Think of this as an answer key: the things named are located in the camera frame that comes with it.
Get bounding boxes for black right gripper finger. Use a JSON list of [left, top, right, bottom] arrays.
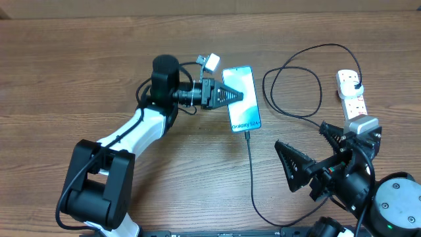
[[319, 121, 345, 153], [274, 140, 316, 192]]

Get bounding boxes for blue screen smartphone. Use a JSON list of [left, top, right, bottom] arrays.
[[222, 66, 262, 132]]

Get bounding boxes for black charger cable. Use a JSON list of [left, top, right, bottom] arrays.
[[243, 43, 363, 228]]

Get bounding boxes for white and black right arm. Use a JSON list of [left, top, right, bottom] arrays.
[[274, 122, 420, 236]]

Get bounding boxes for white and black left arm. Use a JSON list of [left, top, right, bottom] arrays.
[[55, 55, 244, 236]]

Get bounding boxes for white charger plug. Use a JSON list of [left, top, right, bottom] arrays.
[[338, 81, 364, 99]]

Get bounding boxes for white power strip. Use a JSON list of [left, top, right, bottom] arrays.
[[335, 69, 367, 120]]

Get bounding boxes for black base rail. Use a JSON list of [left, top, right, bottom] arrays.
[[81, 226, 310, 237]]

